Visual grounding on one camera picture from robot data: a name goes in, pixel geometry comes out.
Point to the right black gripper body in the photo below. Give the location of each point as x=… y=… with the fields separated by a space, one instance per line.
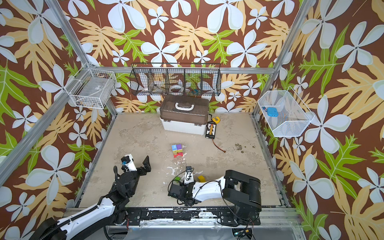
x=174 y=190

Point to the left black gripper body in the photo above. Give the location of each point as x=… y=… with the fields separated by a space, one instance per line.
x=135 y=176

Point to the yellow wood block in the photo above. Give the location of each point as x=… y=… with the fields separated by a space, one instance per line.
x=201 y=179

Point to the red wood block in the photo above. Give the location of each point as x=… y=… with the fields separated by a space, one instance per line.
x=178 y=155

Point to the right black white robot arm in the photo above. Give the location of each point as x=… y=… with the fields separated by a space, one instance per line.
x=240 y=193

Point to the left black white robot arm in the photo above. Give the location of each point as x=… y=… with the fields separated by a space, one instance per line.
x=109 y=210

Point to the black battery pack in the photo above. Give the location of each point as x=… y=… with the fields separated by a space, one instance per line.
x=211 y=131

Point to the brown lid storage box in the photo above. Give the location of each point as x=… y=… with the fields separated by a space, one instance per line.
x=184 y=114

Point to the yellow connector plug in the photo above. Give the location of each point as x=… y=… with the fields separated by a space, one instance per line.
x=216 y=119

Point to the blue object in basket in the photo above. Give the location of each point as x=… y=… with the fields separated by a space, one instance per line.
x=272 y=112

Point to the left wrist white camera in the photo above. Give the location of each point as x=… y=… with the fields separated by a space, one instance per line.
x=128 y=164

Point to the wrist white camera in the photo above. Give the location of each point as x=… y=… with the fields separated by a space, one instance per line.
x=188 y=178
x=128 y=164

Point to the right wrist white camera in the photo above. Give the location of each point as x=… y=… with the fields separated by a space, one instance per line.
x=188 y=178

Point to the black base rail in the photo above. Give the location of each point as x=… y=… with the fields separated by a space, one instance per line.
x=180 y=215

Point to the white wire basket left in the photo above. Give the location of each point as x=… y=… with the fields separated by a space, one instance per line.
x=91 y=87

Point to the white wire basket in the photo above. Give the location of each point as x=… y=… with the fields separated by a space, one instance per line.
x=294 y=115
x=91 y=87

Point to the black wire basket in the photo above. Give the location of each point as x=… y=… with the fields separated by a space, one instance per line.
x=193 y=80

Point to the white wire basket right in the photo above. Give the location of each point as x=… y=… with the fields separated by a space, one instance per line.
x=294 y=115

